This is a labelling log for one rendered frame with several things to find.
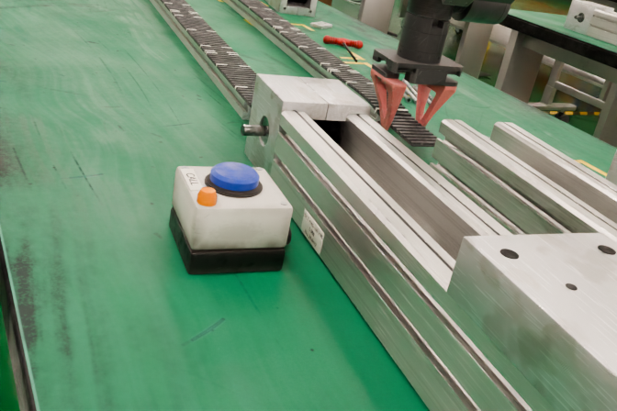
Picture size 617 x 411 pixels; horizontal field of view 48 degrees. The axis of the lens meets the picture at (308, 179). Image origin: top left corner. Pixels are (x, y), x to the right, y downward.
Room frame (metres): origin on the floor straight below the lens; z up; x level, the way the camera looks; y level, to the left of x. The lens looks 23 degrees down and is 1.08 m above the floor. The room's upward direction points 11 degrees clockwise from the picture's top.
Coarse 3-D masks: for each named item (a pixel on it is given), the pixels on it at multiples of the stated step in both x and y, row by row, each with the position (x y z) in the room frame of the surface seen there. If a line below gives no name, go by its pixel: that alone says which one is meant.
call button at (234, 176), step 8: (216, 168) 0.52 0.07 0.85; (224, 168) 0.52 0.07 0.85; (232, 168) 0.52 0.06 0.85; (240, 168) 0.52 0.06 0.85; (248, 168) 0.53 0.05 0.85; (216, 176) 0.50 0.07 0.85; (224, 176) 0.50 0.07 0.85; (232, 176) 0.51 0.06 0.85; (240, 176) 0.51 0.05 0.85; (248, 176) 0.51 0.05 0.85; (256, 176) 0.52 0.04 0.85; (216, 184) 0.50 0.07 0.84; (224, 184) 0.50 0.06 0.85; (232, 184) 0.50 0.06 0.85; (240, 184) 0.50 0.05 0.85; (248, 184) 0.50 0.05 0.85; (256, 184) 0.51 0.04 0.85
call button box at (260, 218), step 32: (192, 192) 0.49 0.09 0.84; (224, 192) 0.50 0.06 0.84; (256, 192) 0.51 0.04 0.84; (192, 224) 0.47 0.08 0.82; (224, 224) 0.48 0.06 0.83; (256, 224) 0.49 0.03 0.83; (288, 224) 0.50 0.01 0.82; (192, 256) 0.47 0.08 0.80; (224, 256) 0.48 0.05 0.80; (256, 256) 0.49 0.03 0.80
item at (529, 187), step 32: (448, 128) 0.73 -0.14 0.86; (512, 128) 0.76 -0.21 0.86; (448, 160) 0.72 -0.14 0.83; (480, 160) 0.67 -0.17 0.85; (512, 160) 0.65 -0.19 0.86; (544, 160) 0.69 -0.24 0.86; (480, 192) 0.66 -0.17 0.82; (512, 192) 0.63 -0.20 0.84; (544, 192) 0.58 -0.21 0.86; (576, 192) 0.64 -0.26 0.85; (608, 192) 0.62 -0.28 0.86; (512, 224) 0.62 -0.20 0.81; (544, 224) 0.57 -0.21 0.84; (576, 224) 0.54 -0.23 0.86; (608, 224) 0.54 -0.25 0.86
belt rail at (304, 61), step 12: (228, 0) 1.63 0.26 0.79; (240, 12) 1.54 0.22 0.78; (252, 12) 1.46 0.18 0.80; (252, 24) 1.45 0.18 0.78; (264, 24) 1.38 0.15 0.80; (276, 36) 1.33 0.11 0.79; (288, 48) 1.26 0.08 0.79; (300, 60) 1.20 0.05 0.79; (312, 60) 1.15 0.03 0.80; (312, 72) 1.14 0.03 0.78; (324, 72) 1.10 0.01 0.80; (360, 96) 0.98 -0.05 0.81; (372, 108) 0.94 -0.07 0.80
